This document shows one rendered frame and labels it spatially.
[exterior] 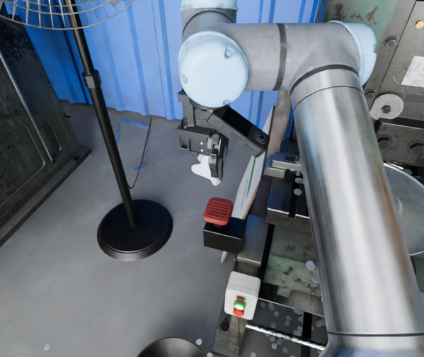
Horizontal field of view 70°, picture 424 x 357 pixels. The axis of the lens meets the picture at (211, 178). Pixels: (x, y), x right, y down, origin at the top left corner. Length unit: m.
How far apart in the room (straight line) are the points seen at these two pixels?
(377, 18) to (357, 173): 0.32
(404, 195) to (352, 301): 0.58
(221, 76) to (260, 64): 0.05
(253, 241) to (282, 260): 0.08
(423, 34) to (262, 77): 0.34
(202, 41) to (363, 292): 0.27
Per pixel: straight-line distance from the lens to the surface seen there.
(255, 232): 0.82
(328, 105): 0.32
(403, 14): 0.58
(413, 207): 0.81
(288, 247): 0.80
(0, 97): 1.74
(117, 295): 1.49
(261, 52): 0.36
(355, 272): 0.27
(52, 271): 1.65
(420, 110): 0.70
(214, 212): 0.70
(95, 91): 1.13
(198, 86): 0.34
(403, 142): 0.70
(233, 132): 0.52
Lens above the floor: 1.30
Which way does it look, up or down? 44 degrees down
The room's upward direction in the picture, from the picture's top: straight up
